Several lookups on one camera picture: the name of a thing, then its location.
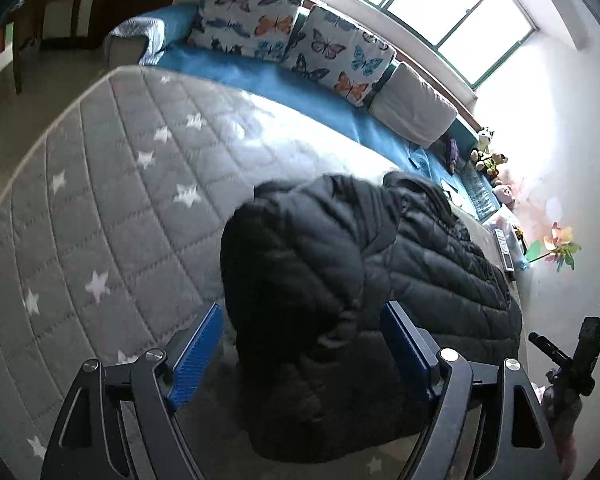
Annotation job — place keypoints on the pink plush toy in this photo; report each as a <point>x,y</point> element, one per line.
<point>505,194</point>

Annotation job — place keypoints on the green framed window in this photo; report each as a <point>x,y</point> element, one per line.
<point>430,5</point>

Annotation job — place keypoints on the white keyboard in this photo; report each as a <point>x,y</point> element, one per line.
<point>505,255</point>

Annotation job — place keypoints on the white and blue folded blanket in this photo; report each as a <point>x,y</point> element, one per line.
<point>135,35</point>

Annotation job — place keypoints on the butterfly print pillow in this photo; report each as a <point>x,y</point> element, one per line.
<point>340,55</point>
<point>245,20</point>

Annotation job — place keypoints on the plain white pillow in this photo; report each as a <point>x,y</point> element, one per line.
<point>412,105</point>

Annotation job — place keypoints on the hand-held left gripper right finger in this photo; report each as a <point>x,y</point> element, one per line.
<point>402,342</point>

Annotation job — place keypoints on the colourful pinwheel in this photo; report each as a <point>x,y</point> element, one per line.
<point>560,247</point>

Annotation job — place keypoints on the wooden table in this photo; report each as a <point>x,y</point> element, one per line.
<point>25,15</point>

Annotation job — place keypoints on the clear plastic bag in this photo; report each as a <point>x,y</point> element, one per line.
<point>502,220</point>

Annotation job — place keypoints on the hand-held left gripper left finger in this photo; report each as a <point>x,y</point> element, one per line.
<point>197,355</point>

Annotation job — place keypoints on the purple folded umbrella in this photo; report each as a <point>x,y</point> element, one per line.
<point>452,152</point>

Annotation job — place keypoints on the black puffer jacket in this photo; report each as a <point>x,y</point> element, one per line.
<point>330,285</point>

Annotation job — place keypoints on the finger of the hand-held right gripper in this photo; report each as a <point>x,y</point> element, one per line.
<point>547,347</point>

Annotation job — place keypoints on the grey star quilted mattress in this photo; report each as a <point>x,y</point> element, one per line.
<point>120,185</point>

